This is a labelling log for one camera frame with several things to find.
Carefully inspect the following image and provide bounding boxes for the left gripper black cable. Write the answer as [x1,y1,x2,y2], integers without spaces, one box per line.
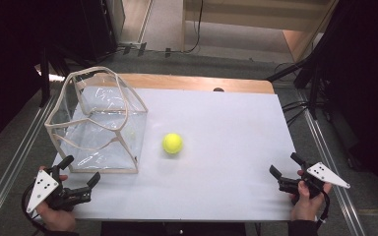
[21,182,48,234]

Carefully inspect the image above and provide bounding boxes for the black hanging cable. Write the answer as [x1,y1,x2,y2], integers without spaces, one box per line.
[182,0,205,54]

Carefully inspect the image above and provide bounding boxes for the clear plastic bag beige trim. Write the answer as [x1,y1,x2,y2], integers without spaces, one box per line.
[43,66,150,174]

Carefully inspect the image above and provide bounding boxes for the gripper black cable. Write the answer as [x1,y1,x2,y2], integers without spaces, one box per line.
[21,182,48,234]
[314,189,332,231]

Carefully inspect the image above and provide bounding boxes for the white table cover sheet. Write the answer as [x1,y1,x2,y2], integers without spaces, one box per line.
[51,86,303,222]

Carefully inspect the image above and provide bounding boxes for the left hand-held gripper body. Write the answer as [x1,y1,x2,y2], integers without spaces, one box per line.
[26,165,93,214]

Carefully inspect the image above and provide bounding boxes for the yellow tennis ball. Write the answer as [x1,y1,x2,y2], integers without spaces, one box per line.
[161,132,184,155]

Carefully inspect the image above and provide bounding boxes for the black cabinet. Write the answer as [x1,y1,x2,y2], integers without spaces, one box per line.
[63,0,120,63]

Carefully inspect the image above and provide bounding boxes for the light wooden shelf unit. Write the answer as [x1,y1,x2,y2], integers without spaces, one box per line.
[181,0,340,63]

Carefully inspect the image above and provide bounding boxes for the dark curtain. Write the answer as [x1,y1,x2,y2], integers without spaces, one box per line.
[0,0,90,155]
[311,0,378,207]

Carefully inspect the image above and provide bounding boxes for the person's left hand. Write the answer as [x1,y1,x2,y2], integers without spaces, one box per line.
[35,165,77,233]

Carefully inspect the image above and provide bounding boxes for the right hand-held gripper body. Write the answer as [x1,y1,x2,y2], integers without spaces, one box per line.
[278,161,351,206]

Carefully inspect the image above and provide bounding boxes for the black stand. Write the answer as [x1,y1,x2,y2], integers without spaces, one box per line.
[265,55,324,121]
[38,45,72,108]

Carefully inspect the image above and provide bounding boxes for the metal floor rail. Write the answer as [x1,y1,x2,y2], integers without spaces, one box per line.
[0,96,60,234]
[296,89,367,236]

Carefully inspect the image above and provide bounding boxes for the person's right hand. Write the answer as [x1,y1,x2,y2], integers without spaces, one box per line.
[289,169,333,222]

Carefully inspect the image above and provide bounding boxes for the black floor cables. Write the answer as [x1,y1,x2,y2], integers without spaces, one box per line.
[281,100,311,127]

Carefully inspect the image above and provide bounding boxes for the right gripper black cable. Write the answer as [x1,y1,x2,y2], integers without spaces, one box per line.
[314,189,332,231]

